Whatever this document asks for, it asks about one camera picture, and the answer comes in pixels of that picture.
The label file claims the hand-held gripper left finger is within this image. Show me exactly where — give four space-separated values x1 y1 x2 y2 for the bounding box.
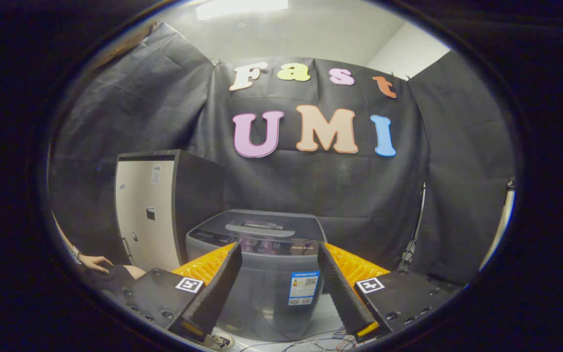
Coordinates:
101 241 243 345

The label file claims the black backdrop cloth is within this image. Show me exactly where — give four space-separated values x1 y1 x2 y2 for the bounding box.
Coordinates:
49 22 514 286

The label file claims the dark cabinet with white door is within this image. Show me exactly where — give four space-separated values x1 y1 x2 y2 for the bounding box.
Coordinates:
114 149 226 272

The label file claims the white patterned shoe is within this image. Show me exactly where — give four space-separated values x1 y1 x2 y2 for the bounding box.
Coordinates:
208 332 236 351

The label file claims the person's leg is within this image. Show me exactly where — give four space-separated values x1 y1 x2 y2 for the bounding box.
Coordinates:
84 264 148 294

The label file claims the white pole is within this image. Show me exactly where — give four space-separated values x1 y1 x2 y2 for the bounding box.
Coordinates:
479 177 516 270

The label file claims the grey washing machine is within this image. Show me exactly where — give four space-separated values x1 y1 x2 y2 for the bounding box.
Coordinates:
185 209 328 342

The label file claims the tangle of floor cables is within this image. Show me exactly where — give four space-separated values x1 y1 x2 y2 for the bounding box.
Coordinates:
242 330 360 352

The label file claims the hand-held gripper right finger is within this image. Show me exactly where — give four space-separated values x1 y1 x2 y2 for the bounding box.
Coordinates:
317 242 459 344

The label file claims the dark washing machine lid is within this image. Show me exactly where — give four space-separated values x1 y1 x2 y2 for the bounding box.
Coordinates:
197 209 326 241

